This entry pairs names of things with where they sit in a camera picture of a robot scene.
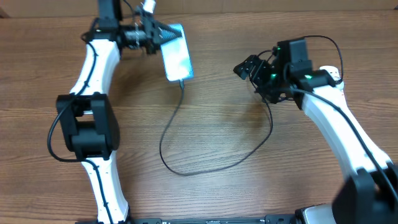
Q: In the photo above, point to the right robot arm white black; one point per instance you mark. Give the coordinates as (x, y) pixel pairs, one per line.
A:
(369, 191)

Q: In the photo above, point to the white power extension strip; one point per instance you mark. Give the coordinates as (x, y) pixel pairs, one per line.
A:
(334, 73)

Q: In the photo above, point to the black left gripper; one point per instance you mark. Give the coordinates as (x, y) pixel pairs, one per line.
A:
(153, 30)

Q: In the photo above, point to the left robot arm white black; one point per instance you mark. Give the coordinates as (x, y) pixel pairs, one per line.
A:
(85, 115)

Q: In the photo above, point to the blue Samsung Galaxy smartphone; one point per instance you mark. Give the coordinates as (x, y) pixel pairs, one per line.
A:
(176, 57)

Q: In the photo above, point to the brown cardboard backdrop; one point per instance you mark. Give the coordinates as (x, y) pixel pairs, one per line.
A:
(72, 8)

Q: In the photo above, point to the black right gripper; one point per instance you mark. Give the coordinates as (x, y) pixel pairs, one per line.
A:
(262, 69)

